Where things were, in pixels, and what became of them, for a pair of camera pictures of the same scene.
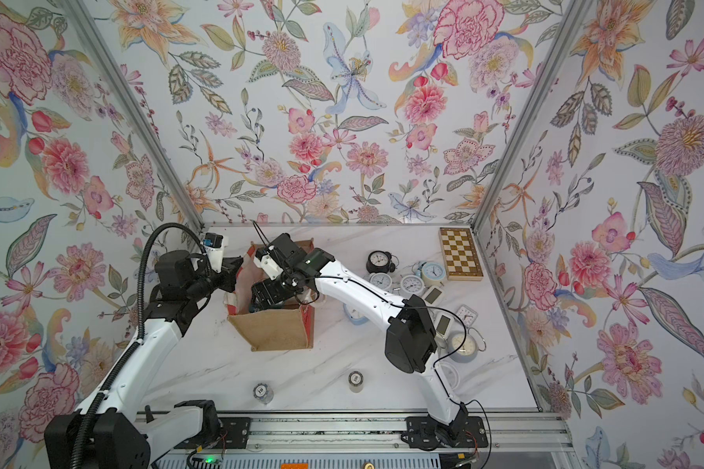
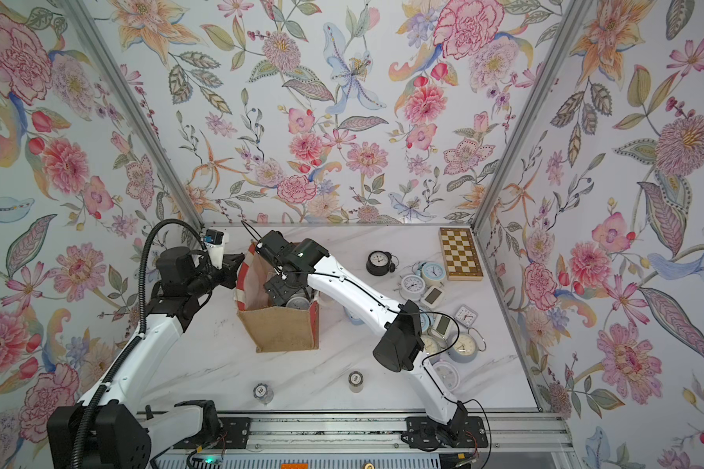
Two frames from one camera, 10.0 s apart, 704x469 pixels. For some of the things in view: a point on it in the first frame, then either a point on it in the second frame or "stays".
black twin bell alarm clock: x=381 y=262 stays
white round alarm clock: x=380 y=279 → x=298 y=302
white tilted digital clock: x=432 y=296 stays
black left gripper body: x=206 y=281 stays
